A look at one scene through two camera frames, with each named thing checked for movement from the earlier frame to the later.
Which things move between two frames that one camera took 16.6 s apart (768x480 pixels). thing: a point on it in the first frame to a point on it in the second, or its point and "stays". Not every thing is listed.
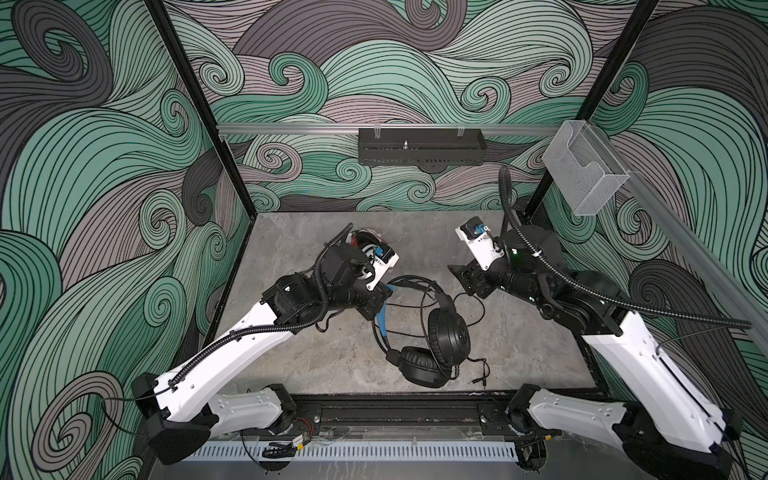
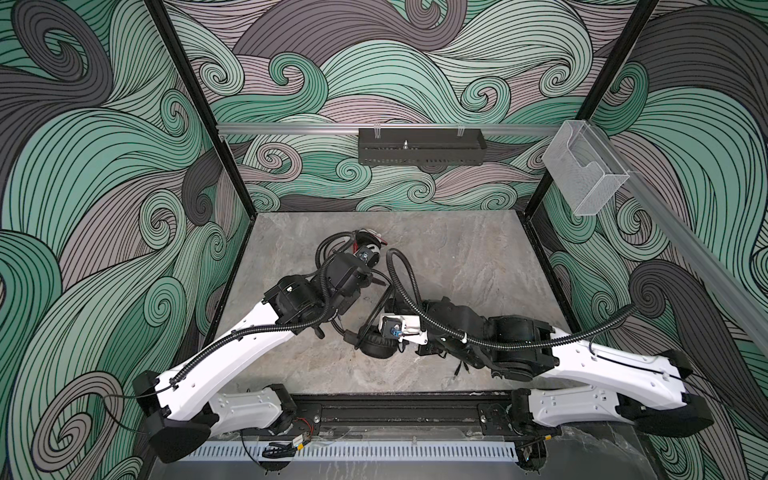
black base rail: [406, 409] stays
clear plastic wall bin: [586, 170] stays
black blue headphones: [449, 341] to [374, 342]
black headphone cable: [425, 327] to [376, 313]
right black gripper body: [509, 275] to [440, 341]
